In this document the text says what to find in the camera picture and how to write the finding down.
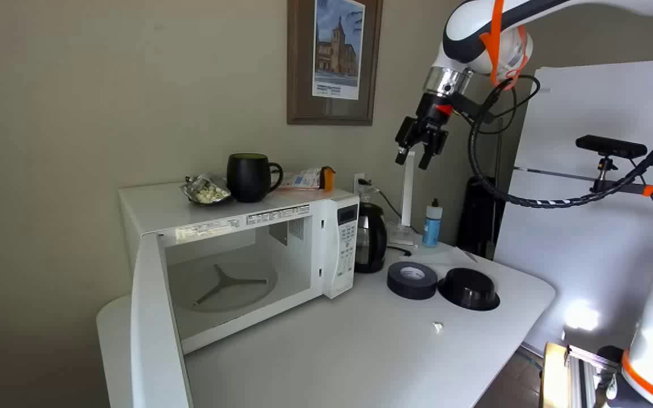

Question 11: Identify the tall black box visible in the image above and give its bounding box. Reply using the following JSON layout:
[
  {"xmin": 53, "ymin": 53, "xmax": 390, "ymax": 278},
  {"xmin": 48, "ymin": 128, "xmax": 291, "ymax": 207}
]
[{"xmin": 457, "ymin": 174, "xmax": 508, "ymax": 260}]

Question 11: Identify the black tape roll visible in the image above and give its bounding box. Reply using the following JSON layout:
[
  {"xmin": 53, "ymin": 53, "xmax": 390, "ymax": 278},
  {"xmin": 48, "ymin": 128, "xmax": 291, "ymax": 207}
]
[{"xmin": 387, "ymin": 258, "xmax": 443, "ymax": 301}]

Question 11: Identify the black camera on rod mount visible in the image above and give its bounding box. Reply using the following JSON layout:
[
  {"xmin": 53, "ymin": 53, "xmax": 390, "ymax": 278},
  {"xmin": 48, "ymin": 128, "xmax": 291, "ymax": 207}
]
[{"xmin": 513, "ymin": 131, "xmax": 653, "ymax": 199}]

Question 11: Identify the white microwave body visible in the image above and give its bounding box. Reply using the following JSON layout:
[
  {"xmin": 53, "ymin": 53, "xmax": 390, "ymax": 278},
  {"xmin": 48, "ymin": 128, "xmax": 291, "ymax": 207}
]
[{"xmin": 119, "ymin": 179, "xmax": 364, "ymax": 359}]

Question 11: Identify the orange cable strap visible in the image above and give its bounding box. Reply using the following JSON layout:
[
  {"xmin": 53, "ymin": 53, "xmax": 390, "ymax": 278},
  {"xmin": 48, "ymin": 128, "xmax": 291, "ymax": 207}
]
[{"xmin": 483, "ymin": 0, "xmax": 536, "ymax": 91}]

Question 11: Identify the orange object in clear plastic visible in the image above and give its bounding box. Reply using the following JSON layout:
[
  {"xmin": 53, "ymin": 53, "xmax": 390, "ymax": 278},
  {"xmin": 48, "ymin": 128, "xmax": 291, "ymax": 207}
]
[{"xmin": 289, "ymin": 164, "xmax": 341, "ymax": 193}]

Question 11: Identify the white board panel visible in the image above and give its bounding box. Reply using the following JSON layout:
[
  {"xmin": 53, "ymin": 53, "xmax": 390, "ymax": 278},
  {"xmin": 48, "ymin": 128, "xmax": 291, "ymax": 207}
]
[{"xmin": 493, "ymin": 57, "xmax": 653, "ymax": 359}]

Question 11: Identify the black mug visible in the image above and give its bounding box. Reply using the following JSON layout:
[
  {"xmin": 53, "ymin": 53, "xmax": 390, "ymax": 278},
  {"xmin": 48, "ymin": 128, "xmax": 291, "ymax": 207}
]
[{"xmin": 226, "ymin": 153, "xmax": 287, "ymax": 205}]

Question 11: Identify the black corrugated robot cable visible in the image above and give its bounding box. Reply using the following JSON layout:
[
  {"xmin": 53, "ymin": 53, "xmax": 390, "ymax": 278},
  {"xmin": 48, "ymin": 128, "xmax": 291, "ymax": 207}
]
[{"xmin": 466, "ymin": 37, "xmax": 653, "ymax": 212}]

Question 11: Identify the black round lid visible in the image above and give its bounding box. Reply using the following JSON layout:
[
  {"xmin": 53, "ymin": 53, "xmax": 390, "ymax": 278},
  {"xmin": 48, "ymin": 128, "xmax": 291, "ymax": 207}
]
[{"xmin": 435, "ymin": 265, "xmax": 504, "ymax": 312}]

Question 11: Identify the white microwave door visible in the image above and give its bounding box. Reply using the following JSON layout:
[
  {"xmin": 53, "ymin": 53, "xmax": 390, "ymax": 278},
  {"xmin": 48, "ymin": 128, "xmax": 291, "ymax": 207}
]
[{"xmin": 127, "ymin": 239, "xmax": 195, "ymax": 408}]

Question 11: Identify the brown framed picture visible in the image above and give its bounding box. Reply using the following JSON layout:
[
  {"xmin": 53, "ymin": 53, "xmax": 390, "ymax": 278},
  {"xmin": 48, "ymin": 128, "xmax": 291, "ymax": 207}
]
[{"xmin": 287, "ymin": 0, "xmax": 387, "ymax": 130}]

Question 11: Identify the black glass electric kettle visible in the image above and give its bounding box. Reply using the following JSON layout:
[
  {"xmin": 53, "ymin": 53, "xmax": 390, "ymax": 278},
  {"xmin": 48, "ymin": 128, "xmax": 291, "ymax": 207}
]
[{"xmin": 354, "ymin": 198, "xmax": 392, "ymax": 276}]

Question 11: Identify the glass microwave turntable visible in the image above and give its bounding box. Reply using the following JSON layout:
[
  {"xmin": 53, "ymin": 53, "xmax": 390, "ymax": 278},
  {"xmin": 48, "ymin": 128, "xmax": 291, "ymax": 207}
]
[{"xmin": 173, "ymin": 257, "xmax": 282, "ymax": 316}]

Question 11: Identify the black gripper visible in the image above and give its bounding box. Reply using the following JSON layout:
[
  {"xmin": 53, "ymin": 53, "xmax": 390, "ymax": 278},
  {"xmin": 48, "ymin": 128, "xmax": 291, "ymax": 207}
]
[{"xmin": 394, "ymin": 93, "xmax": 459, "ymax": 172}]

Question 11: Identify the blue bottle with black cap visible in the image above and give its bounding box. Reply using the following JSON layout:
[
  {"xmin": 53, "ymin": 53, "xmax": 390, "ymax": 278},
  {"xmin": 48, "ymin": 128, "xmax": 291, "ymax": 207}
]
[{"xmin": 421, "ymin": 198, "xmax": 447, "ymax": 252}]

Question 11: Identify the white wall outlet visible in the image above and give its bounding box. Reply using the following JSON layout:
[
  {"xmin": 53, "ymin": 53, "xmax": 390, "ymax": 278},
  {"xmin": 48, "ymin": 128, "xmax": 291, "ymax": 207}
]
[{"xmin": 353, "ymin": 172, "xmax": 379, "ymax": 201}]

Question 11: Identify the crumpled foil wrapper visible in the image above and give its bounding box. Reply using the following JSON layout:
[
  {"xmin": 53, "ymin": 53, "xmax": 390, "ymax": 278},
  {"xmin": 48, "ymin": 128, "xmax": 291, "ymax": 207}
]
[{"xmin": 182, "ymin": 172, "xmax": 233, "ymax": 208}]

